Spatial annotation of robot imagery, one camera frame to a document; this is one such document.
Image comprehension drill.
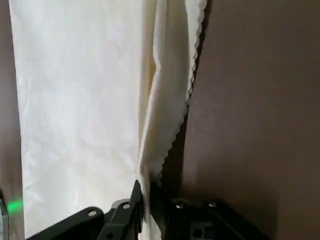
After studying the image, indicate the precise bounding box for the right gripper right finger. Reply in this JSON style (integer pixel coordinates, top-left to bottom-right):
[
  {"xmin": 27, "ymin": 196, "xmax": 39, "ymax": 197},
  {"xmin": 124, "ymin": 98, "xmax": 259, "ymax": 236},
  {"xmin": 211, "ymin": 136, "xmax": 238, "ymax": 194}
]
[{"xmin": 149, "ymin": 183, "xmax": 274, "ymax": 240}]

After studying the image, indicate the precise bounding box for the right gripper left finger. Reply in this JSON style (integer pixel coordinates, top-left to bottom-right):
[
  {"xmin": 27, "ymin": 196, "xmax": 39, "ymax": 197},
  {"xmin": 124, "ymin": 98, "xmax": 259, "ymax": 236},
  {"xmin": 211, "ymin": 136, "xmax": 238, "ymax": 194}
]
[{"xmin": 24, "ymin": 179, "xmax": 145, "ymax": 240}]

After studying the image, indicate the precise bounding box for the beige tablecloth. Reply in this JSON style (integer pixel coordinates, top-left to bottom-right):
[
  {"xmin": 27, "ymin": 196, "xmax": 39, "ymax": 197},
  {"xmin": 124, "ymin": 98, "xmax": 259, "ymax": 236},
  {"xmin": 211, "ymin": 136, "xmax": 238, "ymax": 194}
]
[{"xmin": 8, "ymin": 0, "xmax": 209, "ymax": 240}]

